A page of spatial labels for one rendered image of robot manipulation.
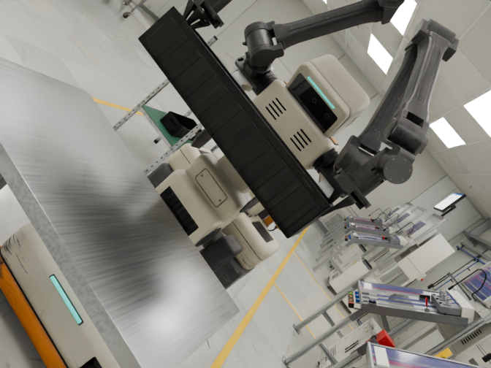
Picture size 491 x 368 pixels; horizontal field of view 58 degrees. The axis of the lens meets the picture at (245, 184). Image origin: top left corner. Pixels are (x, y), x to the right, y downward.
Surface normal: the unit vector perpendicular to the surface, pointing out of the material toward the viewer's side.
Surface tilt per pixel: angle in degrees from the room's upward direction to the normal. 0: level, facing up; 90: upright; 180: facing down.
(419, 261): 90
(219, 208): 98
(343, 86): 42
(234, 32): 90
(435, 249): 90
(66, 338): 90
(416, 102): 49
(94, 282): 0
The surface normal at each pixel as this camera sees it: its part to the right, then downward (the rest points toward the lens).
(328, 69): 0.39, -0.48
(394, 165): -0.07, 0.17
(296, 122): -0.36, 0.05
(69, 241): 0.77, -0.62
